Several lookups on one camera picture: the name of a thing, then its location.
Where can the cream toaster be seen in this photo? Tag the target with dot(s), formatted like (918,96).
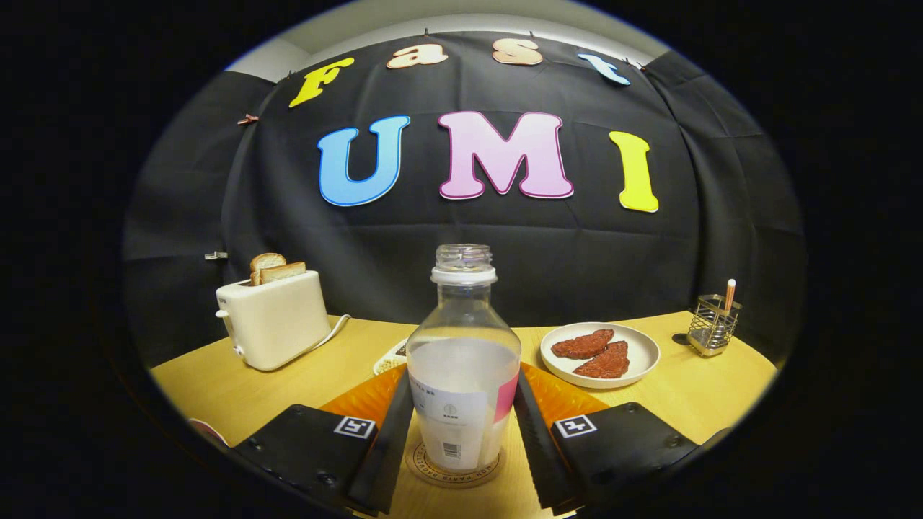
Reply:
(277,324)

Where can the round wooden coaster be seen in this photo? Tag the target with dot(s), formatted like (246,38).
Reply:
(418,463)

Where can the clear juice bottle white label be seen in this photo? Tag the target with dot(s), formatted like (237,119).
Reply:
(461,367)

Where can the wooden table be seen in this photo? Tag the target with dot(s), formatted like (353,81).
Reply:
(692,404)

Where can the small white dish with seeds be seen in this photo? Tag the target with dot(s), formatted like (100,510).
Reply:
(393,357)

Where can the orange white pen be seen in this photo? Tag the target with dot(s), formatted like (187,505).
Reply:
(730,294)

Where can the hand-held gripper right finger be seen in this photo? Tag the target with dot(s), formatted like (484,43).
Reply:
(533,447)

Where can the pink cloth clip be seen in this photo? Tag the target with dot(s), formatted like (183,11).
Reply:
(247,119)

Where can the white round plate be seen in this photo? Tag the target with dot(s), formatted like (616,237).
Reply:
(642,357)

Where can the brown meat patty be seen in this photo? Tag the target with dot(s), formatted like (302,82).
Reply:
(606,362)
(583,344)

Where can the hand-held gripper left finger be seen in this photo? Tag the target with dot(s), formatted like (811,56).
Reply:
(386,454)

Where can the toast slice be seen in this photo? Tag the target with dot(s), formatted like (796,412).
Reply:
(285,272)
(265,261)

